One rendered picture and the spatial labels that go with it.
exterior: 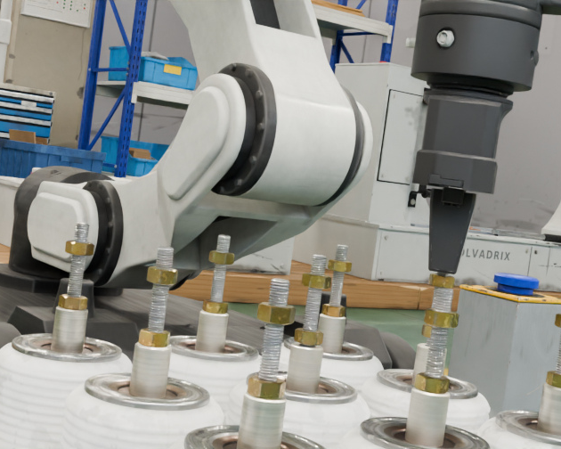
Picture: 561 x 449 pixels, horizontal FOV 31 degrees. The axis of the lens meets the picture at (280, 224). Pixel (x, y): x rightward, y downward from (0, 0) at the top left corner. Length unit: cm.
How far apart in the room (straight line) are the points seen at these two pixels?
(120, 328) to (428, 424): 56
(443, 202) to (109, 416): 30
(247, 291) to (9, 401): 226
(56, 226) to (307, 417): 79
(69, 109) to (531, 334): 639
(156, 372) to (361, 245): 277
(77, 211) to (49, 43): 581
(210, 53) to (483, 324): 46
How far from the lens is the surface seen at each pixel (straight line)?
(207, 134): 104
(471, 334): 91
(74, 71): 717
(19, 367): 69
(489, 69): 71
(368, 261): 332
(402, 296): 330
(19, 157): 531
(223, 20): 114
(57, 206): 138
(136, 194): 127
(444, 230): 73
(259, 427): 51
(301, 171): 105
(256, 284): 294
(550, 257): 391
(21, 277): 153
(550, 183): 707
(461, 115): 71
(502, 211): 733
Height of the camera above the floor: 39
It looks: 3 degrees down
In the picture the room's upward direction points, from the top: 8 degrees clockwise
